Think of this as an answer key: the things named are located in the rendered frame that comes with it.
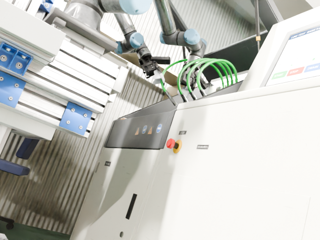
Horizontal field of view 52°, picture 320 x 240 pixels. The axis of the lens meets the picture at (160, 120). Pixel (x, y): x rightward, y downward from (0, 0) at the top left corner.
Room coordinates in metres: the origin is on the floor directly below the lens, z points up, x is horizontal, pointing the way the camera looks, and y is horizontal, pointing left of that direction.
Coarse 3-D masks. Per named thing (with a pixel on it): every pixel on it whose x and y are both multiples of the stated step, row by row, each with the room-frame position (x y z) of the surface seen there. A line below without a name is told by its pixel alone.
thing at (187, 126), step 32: (256, 64) 1.34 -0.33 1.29; (288, 96) 0.75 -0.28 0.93; (192, 128) 1.10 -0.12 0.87; (224, 128) 0.94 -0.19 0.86; (256, 128) 0.83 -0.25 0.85; (288, 128) 0.73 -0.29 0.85; (160, 160) 1.23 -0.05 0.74; (192, 160) 1.05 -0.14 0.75; (224, 160) 0.91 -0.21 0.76; (256, 160) 0.80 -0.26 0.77; (288, 160) 0.71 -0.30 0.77; (160, 192) 1.16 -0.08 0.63; (192, 192) 1.00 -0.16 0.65; (224, 192) 0.87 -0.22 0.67; (256, 192) 0.77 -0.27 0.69; (288, 192) 0.70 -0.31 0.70; (160, 224) 1.11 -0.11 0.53; (192, 224) 0.96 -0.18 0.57; (224, 224) 0.85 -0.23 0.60; (256, 224) 0.75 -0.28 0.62; (288, 224) 0.68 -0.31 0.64
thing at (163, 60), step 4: (152, 56) 1.76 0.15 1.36; (156, 56) 1.76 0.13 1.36; (160, 56) 1.75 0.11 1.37; (152, 60) 1.76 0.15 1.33; (156, 60) 1.76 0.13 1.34; (160, 60) 1.76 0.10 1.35; (164, 60) 1.75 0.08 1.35; (168, 60) 1.75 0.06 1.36; (164, 64) 1.79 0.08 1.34; (168, 64) 1.78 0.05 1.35
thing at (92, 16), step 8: (72, 0) 1.01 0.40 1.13; (80, 0) 0.99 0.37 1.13; (72, 8) 0.99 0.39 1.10; (80, 8) 0.99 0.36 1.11; (88, 8) 0.99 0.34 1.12; (96, 8) 1.01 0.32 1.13; (72, 16) 0.97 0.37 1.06; (80, 16) 0.98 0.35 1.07; (88, 16) 0.99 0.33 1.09; (96, 16) 1.01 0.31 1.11; (88, 24) 0.99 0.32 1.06; (96, 24) 1.01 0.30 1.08
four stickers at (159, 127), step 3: (144, 126) 1.45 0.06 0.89; (147, 126) 1.43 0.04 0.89; (150, 126) 1.40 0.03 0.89; (153, 126) 1.37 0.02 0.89; (159, 126) 1.32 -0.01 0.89; (138, 129) 1.51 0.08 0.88; (144, 129) 1.45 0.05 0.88; (150, 129) 1.39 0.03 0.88; (159, 129) 1.32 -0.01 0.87; (135, 132) 1.52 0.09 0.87; (138, 132) 1.50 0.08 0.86; (141, 132) 1.46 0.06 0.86; (144, 132) 1.43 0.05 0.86; (150, 132) 1.38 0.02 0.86; (156, 132) 1.33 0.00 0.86; (159, 132) 1.31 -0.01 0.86
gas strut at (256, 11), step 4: (256, 0) 1.36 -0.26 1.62; (256, 4) 1.37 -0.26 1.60; (256, 8) 1.37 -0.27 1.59; (256, 12) 1.38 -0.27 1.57; (256, 16) 1.38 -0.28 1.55; (256, 20) 1.39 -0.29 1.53; (256, 24) 1.39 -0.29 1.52; (256, 28) 1.40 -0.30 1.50; (256, 32) 1.40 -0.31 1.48; (256, 36) 1.41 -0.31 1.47; (256, 40) 1.41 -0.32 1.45
